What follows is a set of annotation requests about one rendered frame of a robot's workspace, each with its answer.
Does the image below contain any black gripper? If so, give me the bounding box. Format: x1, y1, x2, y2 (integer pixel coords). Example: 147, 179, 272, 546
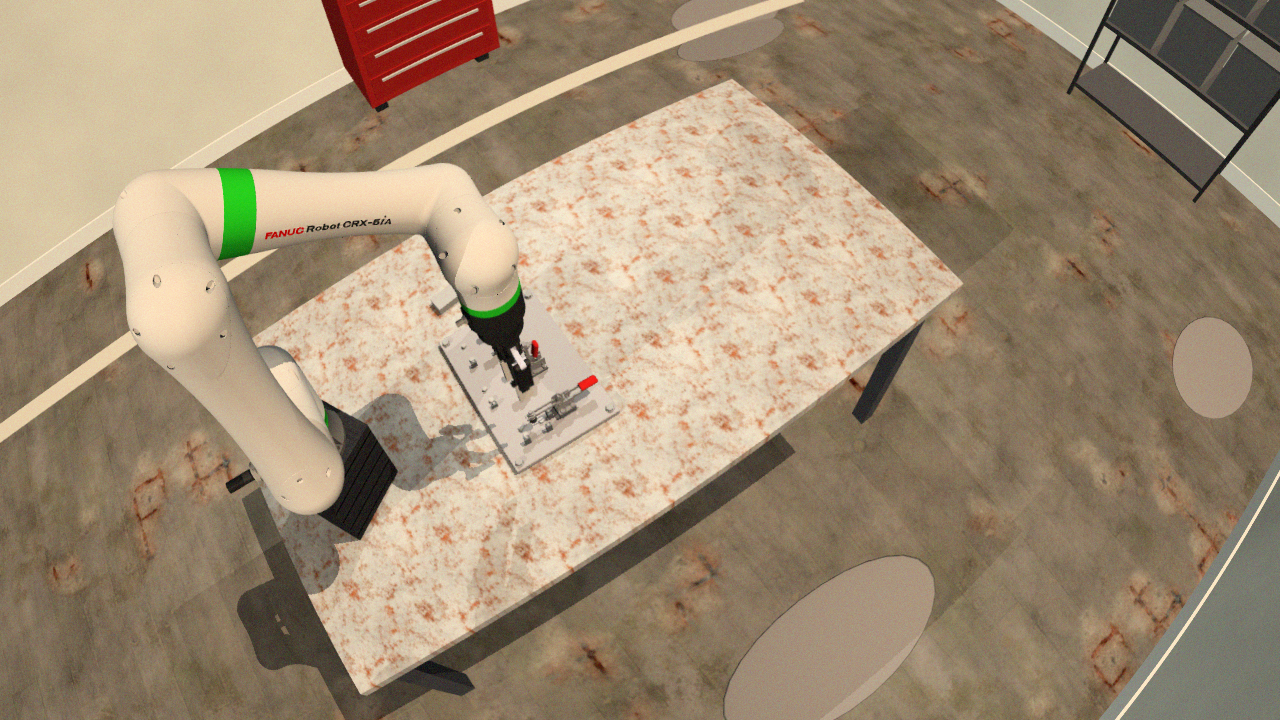
477, 319, 534, 404

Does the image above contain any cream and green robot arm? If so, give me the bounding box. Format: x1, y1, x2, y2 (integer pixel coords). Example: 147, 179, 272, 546
113, 163, 526, 515

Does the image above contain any toggle clamp with red handle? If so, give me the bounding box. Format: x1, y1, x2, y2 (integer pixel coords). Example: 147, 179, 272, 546
521, 340, 548, 377

